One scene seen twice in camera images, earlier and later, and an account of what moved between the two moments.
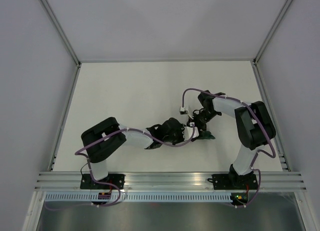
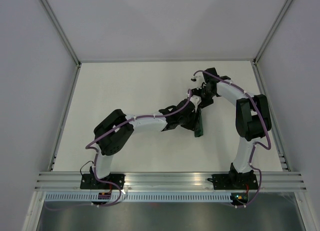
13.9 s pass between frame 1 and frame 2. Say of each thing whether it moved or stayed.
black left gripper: moved
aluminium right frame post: stayed
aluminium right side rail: stayed
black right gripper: moved
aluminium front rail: stayed
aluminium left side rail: stayed
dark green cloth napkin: moved
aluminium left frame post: stayed
